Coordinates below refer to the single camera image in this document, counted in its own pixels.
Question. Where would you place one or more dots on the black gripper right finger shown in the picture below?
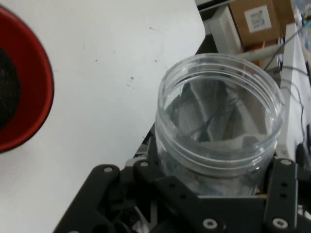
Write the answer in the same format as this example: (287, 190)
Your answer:
(281, 206)

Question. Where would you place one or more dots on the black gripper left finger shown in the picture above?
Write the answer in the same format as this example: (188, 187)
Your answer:
(85, 206)

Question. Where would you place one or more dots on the clear plastic jar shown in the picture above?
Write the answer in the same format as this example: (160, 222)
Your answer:
(175, 155)

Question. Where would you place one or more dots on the red bowl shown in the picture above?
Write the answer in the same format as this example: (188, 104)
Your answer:
(36, 97)

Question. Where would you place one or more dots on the white side desk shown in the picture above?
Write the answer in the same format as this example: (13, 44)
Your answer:
(295, 80)

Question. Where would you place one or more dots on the black seeds heap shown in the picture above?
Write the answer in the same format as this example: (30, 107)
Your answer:
(7, 92)

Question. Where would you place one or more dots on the white tube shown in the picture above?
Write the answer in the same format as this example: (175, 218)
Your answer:
(262, 52)

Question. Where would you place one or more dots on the cardboard box with white label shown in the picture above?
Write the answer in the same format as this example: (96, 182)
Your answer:
(243, 31)

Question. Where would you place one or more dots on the plain cardboard box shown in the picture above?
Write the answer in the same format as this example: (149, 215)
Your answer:
(284, 12)

